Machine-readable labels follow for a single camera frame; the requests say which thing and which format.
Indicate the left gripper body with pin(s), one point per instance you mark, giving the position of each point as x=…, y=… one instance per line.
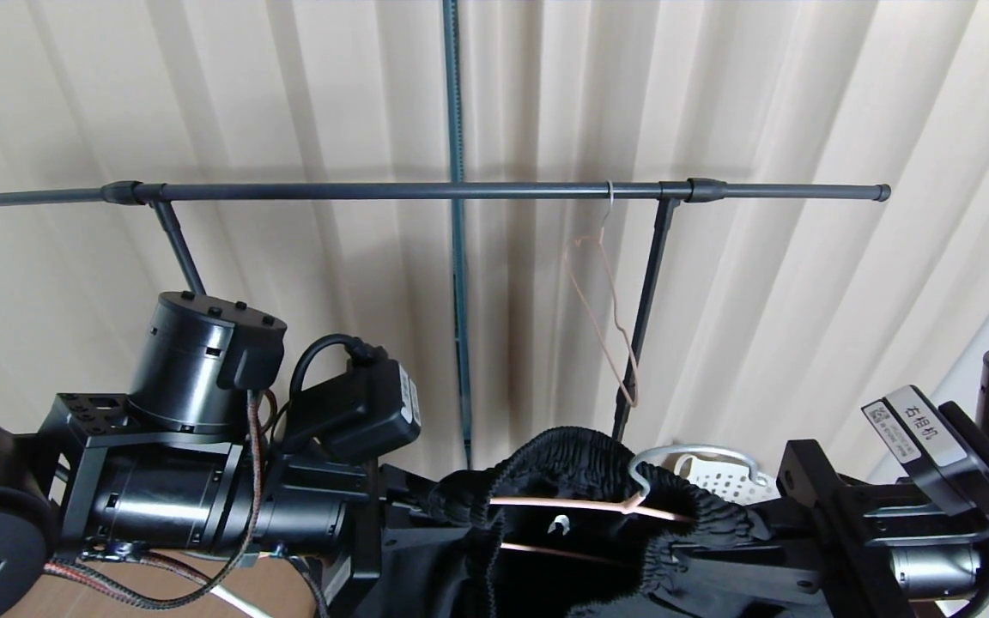
x=203, y=498

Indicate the window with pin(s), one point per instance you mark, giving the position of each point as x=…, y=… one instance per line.
x=457, y=86

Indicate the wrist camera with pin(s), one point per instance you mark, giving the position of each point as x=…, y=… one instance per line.
x=932, y=455
x=366, y=412

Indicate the beige curtain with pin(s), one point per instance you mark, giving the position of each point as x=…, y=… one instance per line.
x=803, y=103
x=74, y=103

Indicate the black clothes rack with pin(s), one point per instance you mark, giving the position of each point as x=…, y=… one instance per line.
x=374, y=190

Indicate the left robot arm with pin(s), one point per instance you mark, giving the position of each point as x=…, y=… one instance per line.
x=194, y=369

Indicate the pink clothes hanger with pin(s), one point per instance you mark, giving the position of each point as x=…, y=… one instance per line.
x=580, y=505
x=602, y=335

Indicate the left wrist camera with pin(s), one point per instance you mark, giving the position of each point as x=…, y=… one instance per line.
x=366, y=412

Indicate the white laundry basket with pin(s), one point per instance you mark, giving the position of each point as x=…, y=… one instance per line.
x=726, y=481

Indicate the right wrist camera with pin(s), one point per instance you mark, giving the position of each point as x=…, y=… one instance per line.
x=932, y=455

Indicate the black shorts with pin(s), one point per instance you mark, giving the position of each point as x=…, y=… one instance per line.
x=563, y=463

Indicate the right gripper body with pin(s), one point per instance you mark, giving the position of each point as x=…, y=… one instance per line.
x=838, y=549

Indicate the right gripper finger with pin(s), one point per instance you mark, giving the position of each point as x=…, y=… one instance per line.
x=743, y=577

